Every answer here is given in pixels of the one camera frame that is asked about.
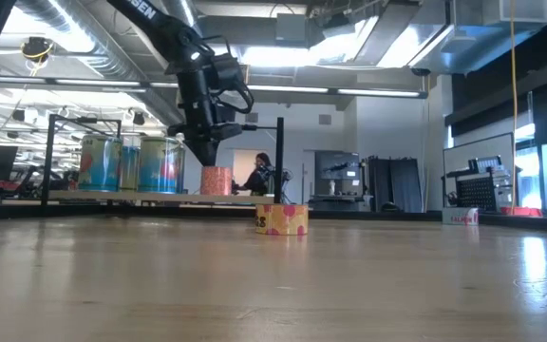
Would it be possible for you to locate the person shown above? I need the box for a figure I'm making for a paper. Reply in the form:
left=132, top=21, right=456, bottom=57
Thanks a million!
left=235, top=151, right=279, bottom=197

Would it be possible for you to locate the black folding panel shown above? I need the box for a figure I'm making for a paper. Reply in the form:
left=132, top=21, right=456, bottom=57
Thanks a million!
left=368, top=156, right=424, bottom=214

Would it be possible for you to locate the short yellow pink-dotted can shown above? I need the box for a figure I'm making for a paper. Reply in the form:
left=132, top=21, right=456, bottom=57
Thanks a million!
left=255, top=203, right=310, bottom=237

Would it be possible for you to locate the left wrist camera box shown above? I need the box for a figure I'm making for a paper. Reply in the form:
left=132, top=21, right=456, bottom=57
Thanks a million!
left=210, top=52, right=249, bottom=99

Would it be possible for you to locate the dark display screen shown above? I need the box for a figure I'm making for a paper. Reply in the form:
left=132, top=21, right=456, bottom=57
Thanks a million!
left=314, top=150, right=364, bottom=182

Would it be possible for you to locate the yellow hanging cable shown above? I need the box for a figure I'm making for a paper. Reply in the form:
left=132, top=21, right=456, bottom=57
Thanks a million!
left=509, top=0, right=519, bottom=203

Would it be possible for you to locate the red can with ring pattern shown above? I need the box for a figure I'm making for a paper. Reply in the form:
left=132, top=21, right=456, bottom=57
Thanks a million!
left=200, top=165, right=234, bottom=197

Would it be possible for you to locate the whiteboard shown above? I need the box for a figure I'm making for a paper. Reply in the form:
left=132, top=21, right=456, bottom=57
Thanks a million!
left=443, top=131, right=516, bottom=210

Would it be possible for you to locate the silver ventilation hood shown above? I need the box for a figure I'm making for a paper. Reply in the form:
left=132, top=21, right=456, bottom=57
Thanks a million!
left=353, top=0, right=547, bottom=77

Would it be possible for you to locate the black perforated cart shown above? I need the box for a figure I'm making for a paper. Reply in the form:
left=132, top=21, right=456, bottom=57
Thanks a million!
left=442, top=155, right=515, bottom=214

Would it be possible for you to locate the long ceiling light bar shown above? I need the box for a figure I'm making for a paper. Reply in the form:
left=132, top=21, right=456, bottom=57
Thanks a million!
left=0, top=74, right=430, bottom=100

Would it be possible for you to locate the black yellow cord reel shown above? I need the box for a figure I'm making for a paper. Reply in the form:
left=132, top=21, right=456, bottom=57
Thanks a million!
left=20, top=36, right=55, bottom=66

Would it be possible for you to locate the white salmon can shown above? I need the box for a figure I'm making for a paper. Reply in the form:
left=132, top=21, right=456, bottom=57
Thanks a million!
left=442, top=206, right=480, bottom=226

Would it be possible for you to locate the black aluminium rig frame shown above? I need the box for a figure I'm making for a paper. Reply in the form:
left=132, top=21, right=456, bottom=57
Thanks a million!
left=0, top=199, right=538, bottom=230

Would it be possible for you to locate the blue tomato can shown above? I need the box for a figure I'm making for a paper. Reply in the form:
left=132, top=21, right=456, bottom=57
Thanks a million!
left=138, top=136, right=179, bottom=194
left=78, top=134, right=123, bottom=193

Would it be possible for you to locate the red bin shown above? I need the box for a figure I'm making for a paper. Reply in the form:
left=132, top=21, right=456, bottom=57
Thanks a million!
left=500, top=205, right=537, bottom=218

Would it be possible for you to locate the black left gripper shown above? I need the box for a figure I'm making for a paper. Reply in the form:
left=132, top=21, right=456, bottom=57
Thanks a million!
left=167, top=66, right=244, bottom=168

